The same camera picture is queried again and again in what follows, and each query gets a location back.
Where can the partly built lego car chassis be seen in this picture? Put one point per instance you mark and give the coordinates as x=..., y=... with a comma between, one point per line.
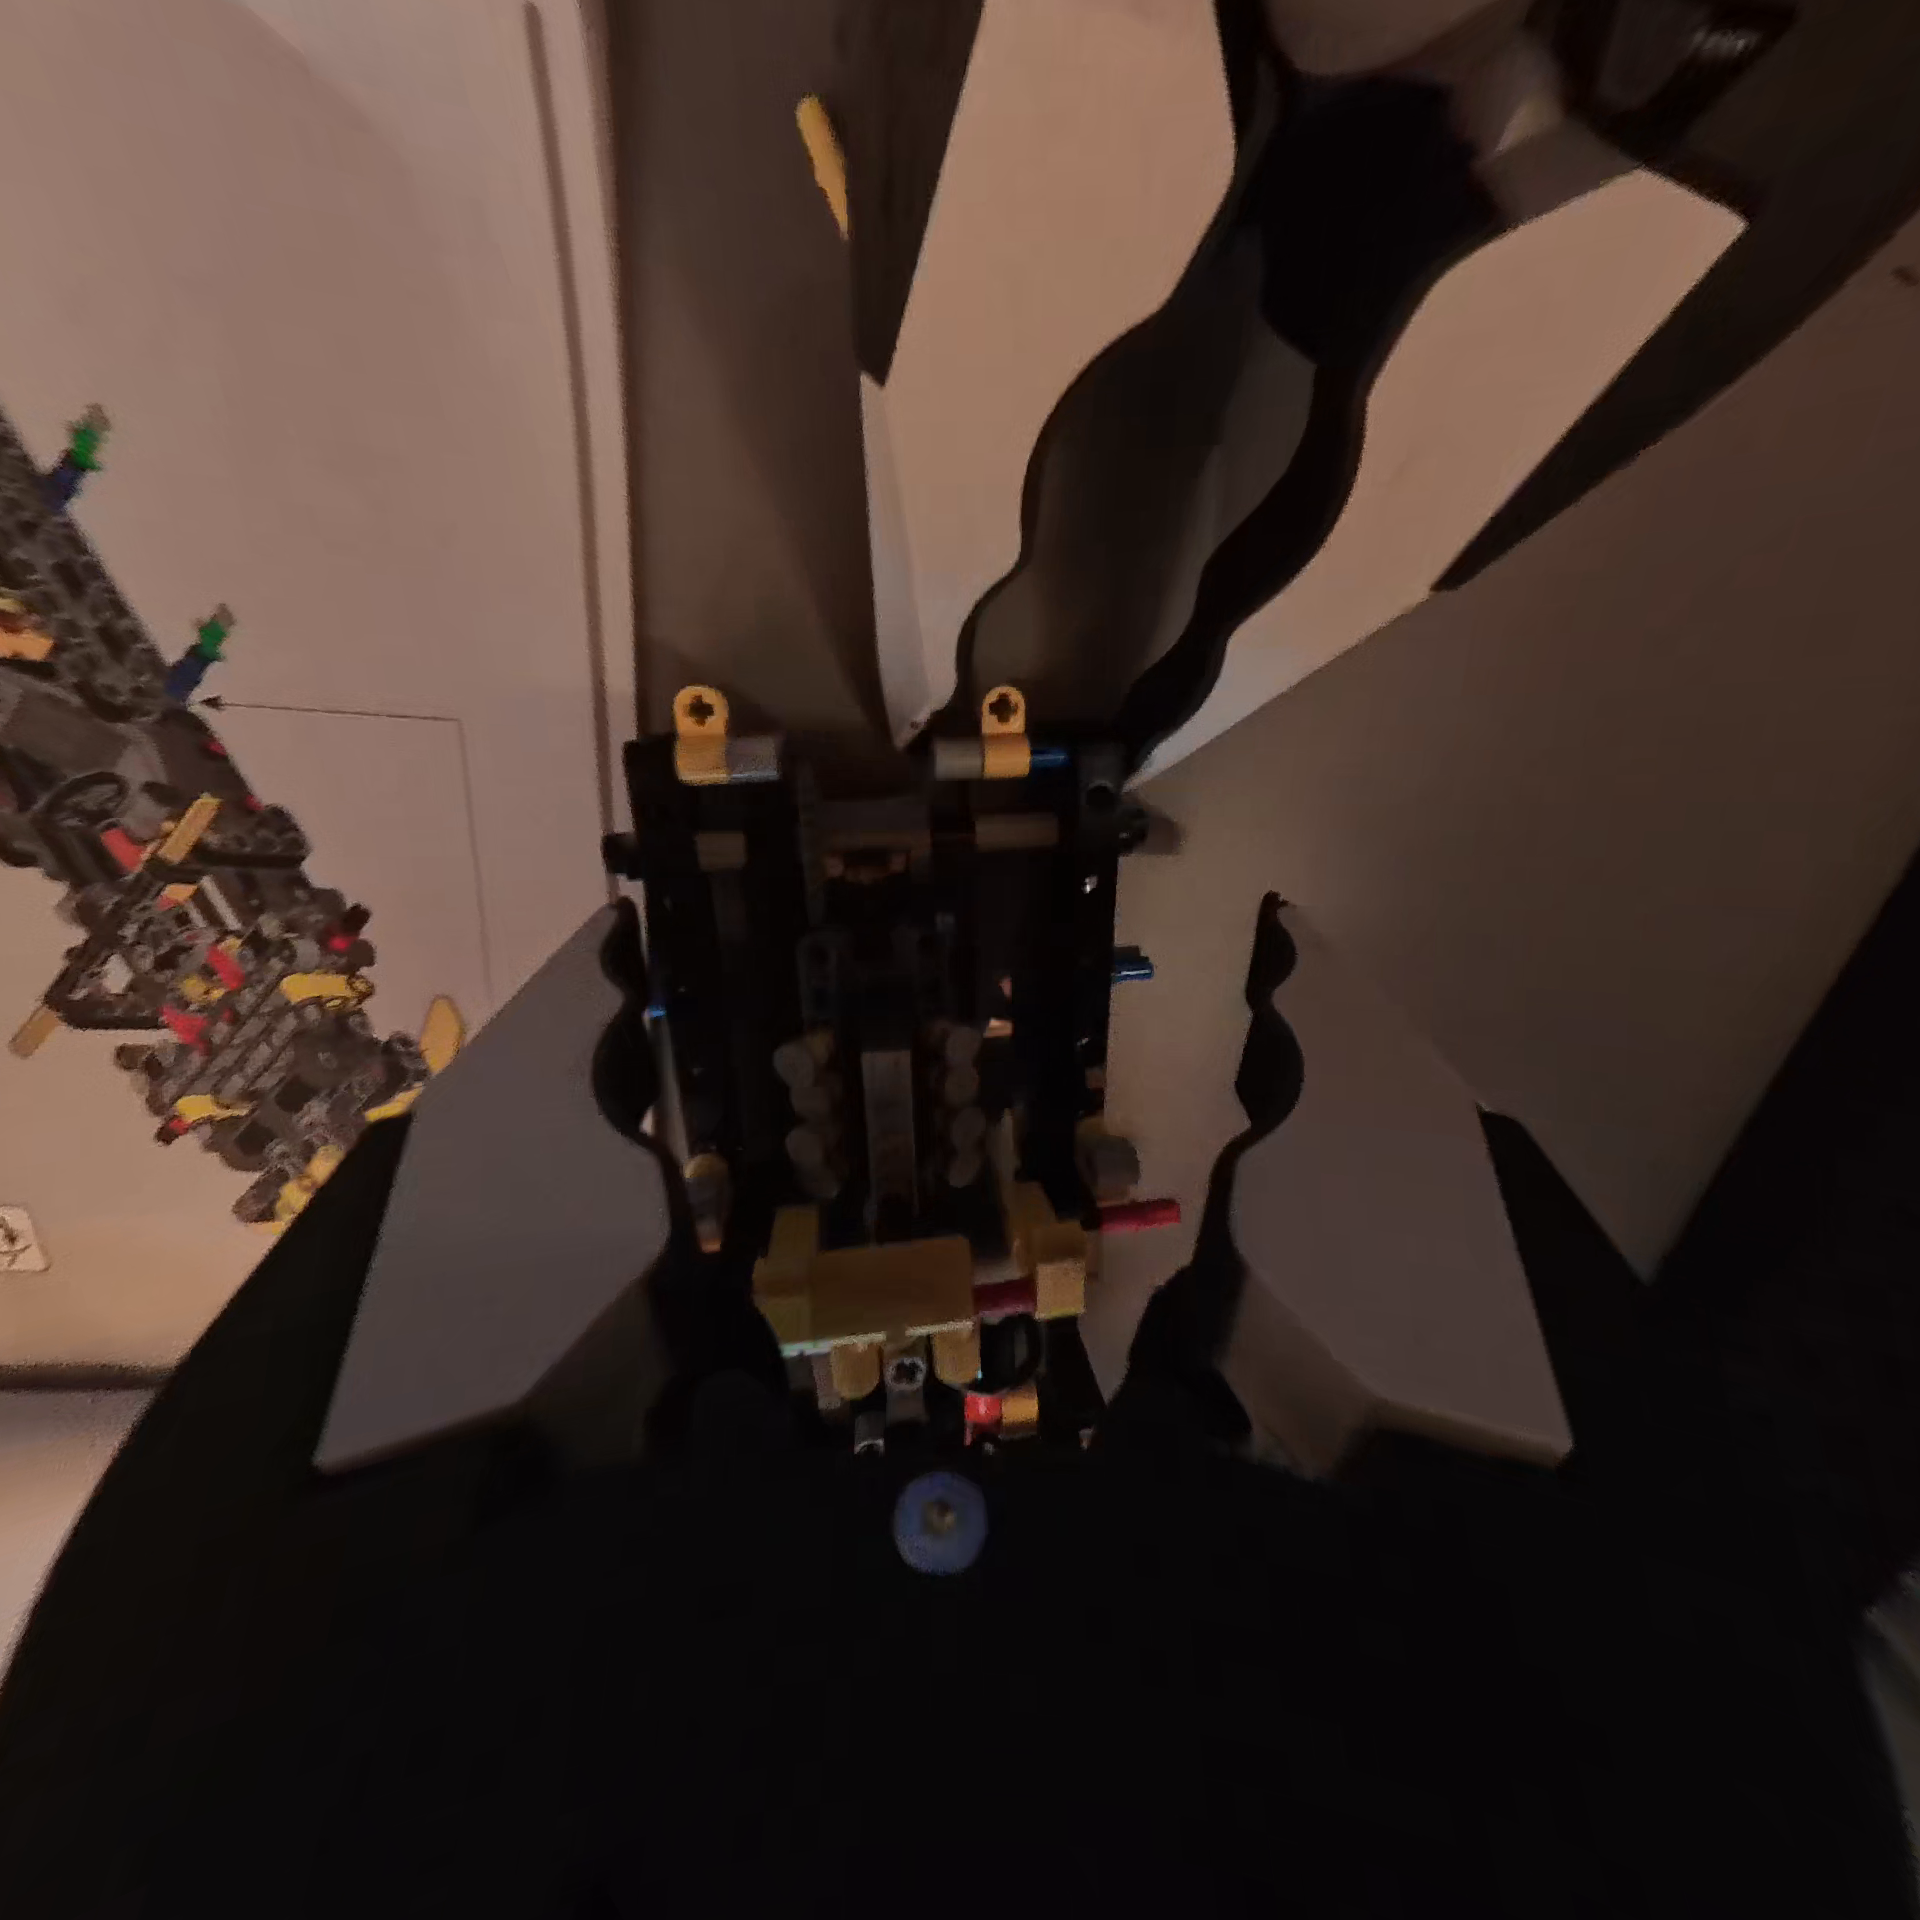
x=886, y=1277

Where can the open instruction booklet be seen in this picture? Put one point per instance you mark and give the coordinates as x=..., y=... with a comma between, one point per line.
x=301, y=376

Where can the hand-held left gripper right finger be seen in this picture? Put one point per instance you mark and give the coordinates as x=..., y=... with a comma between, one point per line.
x=1382, y=1243

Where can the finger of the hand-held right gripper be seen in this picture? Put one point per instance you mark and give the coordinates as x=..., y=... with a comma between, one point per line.
x=1049, y=181
x=1500, y=390

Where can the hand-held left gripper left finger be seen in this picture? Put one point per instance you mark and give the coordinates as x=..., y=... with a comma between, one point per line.
x=511, y=1231

